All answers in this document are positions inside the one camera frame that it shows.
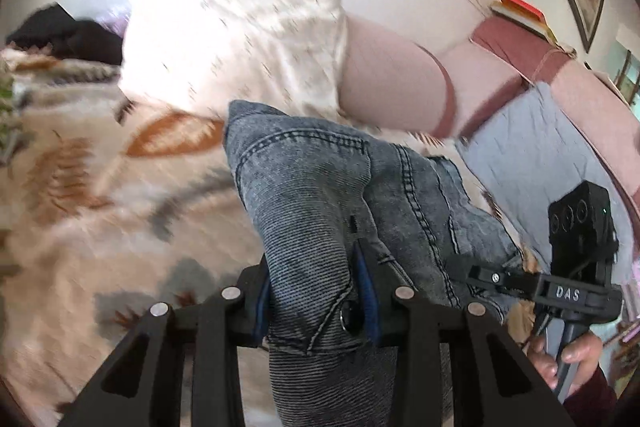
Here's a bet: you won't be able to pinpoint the pink maroon headboard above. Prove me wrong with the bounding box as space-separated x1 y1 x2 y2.
435 16 640 219

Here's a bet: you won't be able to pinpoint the black camera box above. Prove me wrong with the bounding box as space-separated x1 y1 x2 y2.
548 181 620 287

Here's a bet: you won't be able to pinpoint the light blue quilted pillow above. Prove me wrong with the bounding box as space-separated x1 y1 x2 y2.
457 83 634 284

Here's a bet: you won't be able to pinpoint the person right hand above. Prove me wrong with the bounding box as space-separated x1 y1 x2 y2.
526 332 603 397

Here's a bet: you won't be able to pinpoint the green white patterned quilt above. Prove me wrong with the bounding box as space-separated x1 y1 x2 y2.
1 63 23 167

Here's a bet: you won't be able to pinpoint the pink bolster cushion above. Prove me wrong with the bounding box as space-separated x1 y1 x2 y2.
338 15 457 138

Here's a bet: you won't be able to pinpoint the black garment on bed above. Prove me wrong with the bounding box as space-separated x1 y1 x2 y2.
6 3 122 66

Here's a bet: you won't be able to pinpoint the white patterned pillow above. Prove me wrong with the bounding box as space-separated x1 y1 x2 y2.
118 0 348 120

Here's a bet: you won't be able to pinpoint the leaf pattern bed blanket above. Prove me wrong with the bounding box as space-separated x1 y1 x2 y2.
0 45 539 427

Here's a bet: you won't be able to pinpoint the grey denim jeans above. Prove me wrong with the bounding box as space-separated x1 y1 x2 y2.
224 101 522 426

